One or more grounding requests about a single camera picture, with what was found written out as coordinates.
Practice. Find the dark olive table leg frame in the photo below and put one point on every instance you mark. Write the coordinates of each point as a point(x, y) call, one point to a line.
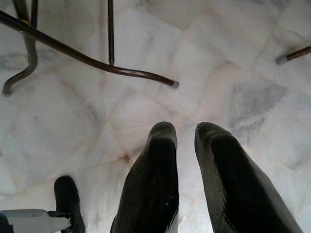
point(31, 55)

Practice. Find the dark brown table leg frame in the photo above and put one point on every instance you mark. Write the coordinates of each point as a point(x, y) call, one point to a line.
point(73, 51)

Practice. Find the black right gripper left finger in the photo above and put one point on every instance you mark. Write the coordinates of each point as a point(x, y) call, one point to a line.
point(150, 184)

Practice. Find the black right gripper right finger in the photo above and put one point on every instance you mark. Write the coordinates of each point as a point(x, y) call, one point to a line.
point(233, 184)

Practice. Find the dark metal leg grey cap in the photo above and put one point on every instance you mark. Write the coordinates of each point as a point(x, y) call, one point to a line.
point(295, 54)

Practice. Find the white robot lower leg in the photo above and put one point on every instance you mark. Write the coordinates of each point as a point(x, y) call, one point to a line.
point(31, 221)

